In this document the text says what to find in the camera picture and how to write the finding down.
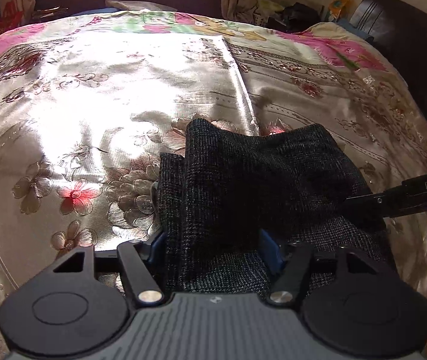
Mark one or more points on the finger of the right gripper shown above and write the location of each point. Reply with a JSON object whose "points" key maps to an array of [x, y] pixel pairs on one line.
{"points": [[367, 199]]}

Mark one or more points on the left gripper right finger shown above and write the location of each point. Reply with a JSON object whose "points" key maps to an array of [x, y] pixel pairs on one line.
{"points": [[288, 264]]}

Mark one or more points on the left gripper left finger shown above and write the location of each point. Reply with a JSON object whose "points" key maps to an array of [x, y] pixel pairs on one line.
{"points": [[137, 262]]}

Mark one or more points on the dark grey checked pants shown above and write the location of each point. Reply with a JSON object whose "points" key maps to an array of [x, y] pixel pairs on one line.
{"points": [[216, 199]]}

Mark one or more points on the dark wooden headboard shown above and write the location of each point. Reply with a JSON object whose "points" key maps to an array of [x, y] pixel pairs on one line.
{"points": [[399, 33]]}

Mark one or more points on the floral satin bedspread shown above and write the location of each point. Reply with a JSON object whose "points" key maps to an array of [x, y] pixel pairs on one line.
{"points": [[88, 103]]}

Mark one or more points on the orange snack packet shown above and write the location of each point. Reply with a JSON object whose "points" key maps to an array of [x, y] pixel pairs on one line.
{"points": [[338, 9]]}

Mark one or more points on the black clothes pile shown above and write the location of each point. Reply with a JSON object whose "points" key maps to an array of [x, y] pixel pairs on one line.
{"points": [[293, 19]]}

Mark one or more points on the beige pillow on bench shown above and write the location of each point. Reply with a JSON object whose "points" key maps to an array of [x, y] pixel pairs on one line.
{"points": [[123, 5]]}

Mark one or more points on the red shopping bag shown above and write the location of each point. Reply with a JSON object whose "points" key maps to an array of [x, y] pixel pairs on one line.
{"points": [[1, 22]]}

